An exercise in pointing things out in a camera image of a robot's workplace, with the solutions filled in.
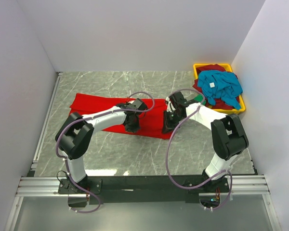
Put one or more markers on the dark red shirt in bin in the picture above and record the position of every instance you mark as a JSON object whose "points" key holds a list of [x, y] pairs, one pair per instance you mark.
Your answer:
{"points": [[220, 87]]}

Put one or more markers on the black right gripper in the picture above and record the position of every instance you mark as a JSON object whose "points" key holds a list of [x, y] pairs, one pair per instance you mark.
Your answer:
{"points": [[167, 126]]}

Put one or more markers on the black base beam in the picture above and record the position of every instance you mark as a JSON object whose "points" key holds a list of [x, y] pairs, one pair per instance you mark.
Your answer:
{"points": [[138, 189]]}

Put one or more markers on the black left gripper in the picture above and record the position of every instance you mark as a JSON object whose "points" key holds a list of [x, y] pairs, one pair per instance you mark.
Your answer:
{"points": [[134, 128]]}

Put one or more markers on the green shirt in bin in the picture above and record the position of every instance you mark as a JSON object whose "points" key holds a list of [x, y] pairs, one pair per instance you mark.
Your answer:
{"points": [[199, 98]]}

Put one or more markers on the bright red t shirt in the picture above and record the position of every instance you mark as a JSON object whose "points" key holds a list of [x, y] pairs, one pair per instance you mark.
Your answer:
{"points": [[151, 123]]}

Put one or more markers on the aluminium front rail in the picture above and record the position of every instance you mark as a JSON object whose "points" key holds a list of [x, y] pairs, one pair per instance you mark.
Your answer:
{"points": [[48, 186]]}

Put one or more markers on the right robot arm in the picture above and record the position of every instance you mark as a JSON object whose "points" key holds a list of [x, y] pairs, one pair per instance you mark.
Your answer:
{"points": [[228, 135]]}

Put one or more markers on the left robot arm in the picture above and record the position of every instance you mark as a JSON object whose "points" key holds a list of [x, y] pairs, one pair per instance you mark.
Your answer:
{"points": [[73, 138]]}

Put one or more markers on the yellow plastic bin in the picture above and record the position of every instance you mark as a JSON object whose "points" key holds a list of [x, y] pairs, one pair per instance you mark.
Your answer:
{"points": [[220, 106]]}

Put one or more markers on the aluminium side rail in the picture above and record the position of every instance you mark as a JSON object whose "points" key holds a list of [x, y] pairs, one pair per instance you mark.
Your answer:
{"points": [[35, 160]]}

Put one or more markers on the blue t shirt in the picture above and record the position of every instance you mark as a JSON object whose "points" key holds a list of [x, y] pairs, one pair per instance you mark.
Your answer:
{"points": [[220, 85]]}

